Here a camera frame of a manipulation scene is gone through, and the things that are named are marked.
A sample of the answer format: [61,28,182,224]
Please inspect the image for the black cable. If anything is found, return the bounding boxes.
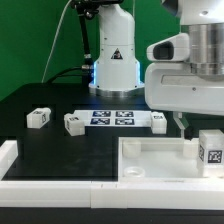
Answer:
[45,66,93,84]

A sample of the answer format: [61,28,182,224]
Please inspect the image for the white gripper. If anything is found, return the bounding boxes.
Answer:
[145,33,224,140]

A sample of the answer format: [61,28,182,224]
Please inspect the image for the white square tabletop tray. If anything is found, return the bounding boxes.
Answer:
[118,137,224,182]

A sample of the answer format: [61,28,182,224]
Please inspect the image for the white marker base plate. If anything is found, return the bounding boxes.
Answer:
[74,110,151,127]

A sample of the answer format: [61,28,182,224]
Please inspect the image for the white cable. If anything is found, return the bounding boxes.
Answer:
[41,0,74,84]

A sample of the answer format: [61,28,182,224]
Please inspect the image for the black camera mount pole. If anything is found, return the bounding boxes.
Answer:
[70,0,110,84]

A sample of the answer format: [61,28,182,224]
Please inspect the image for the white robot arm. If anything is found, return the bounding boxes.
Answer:
[89,0,224,130]

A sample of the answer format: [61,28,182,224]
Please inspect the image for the white U-shaped obstacle fence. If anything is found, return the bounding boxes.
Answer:
[0,141,224,210]

